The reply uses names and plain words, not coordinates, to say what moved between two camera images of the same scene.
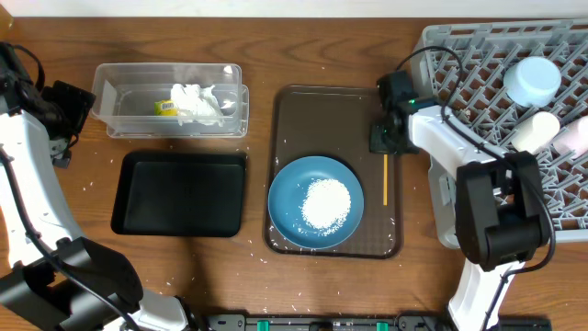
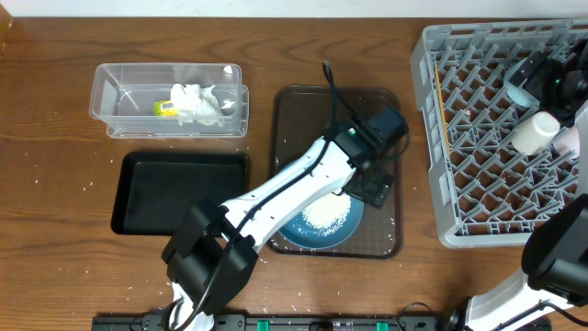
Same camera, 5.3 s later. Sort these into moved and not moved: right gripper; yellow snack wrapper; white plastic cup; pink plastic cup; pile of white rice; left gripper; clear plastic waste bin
Moved: right gripper; left gripper
Not moved: pile of white rice; clear plastic waste bin; pink plastic cup; yellow snack wrapper; white plastic cup
